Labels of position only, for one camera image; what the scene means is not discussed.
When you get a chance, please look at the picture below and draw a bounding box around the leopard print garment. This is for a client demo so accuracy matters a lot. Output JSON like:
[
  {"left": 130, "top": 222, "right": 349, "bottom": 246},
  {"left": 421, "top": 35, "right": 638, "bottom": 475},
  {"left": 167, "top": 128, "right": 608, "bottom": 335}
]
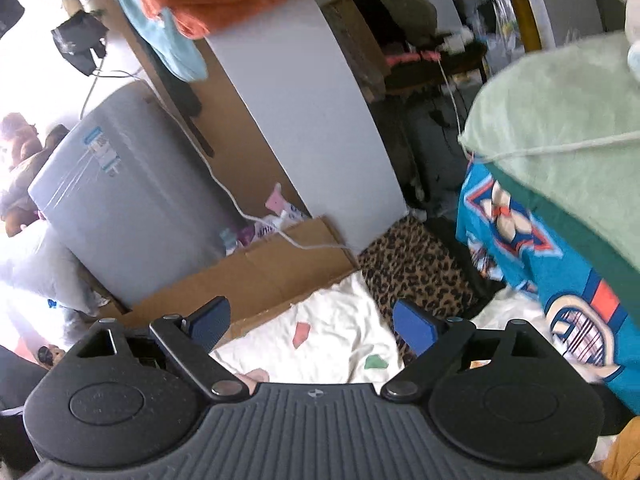
[{"left": 357, "top": 213, "right": 494, "bottom": 366}]

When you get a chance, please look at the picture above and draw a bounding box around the white bear print bedsheet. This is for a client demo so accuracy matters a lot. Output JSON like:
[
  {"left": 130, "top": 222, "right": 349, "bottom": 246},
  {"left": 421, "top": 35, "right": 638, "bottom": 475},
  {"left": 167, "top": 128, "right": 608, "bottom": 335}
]
[{"left": 209, "top": 268, "right": 616, "bottom": 463}]

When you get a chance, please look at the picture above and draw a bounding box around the brown cardboard sheet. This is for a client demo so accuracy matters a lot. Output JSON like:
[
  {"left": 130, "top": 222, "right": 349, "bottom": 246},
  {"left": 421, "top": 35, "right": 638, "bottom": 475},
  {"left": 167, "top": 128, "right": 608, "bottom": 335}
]
[{"left": 102, "top": 218, "right": 357, "bottom": 328}]

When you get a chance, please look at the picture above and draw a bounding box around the grey storage box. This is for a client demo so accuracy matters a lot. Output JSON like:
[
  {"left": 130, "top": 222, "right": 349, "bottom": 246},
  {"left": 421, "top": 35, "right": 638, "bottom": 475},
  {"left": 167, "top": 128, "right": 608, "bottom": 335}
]
[{"left": 28, "top": 81, "right": 246, "bottom": 308}]

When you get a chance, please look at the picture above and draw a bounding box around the blue patterned garment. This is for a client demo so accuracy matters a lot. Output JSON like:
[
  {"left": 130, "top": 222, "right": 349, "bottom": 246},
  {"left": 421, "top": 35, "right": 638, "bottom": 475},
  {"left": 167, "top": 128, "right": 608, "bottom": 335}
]
[{"left": 457, "top": 162, "right": 639, "bottom": 413}]

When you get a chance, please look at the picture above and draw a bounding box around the light green blanket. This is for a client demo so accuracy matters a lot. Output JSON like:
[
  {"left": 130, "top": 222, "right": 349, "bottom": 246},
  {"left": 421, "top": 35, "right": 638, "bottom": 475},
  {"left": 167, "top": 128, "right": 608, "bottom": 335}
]
[{"left": 456, "top": 29, "right": 640, "bottom": 321}]

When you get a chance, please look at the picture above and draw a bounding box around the light blue cloth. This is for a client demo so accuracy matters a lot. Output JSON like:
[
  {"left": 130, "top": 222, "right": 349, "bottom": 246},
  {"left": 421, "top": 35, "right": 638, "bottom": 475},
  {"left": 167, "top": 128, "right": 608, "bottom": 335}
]
[{"left": 117, "top": 0, "right": 208, "bottom": 82}]

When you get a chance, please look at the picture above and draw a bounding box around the white cable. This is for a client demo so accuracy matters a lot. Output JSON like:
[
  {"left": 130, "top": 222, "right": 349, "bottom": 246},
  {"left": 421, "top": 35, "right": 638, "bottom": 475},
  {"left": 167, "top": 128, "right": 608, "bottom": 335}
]
[{"left": 79, "top": 58, "right": 354, "bottom": 254}]

